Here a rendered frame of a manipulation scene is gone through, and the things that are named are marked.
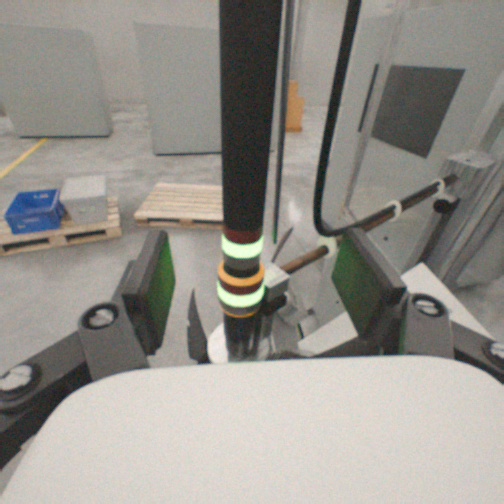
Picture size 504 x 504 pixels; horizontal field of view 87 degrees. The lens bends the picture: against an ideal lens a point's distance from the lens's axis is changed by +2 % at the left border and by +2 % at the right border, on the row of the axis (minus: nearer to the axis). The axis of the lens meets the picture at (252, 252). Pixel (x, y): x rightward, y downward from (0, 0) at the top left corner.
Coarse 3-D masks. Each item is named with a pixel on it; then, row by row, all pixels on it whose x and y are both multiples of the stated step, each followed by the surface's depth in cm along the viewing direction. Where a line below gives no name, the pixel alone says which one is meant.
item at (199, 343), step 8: (192, 296) 80; (192, 304) 79; (192, 312) 78; (192, 320) 77; (200, 320) 70; (192, 328) 78; (200, 328) 69; (192, 336) 79; (200, 336) 70; (192, 344) 81; (200, 344) 71; (192, 352) 82; (200, 352) 75
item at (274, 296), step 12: (288, 276) 28; (264, 288) 27; (276, 288) 27; (264, 300) 28; (276, 300) 28; (264, 312) 28; (264, 324) 29; (216, 336) 32; (264, 336) 31; (216, 348) 30; (252, 348) 31; (264, 348) 31; (216, 360) 29; (228, 360) 29; (240, 360) 29; (252, 360) 29; (264, 360) 30
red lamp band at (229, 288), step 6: (264, 276) 24; (222, 282) 23; (258, 282) 23; (222, 288) 24; (228, 288) 23; (234, 288) 23; (240, 288) 23; (246, 288) 23; (252, 288) 23; (258, 288) 24; (234, 294) 23; (240, 294) 23; (246, 294) 23
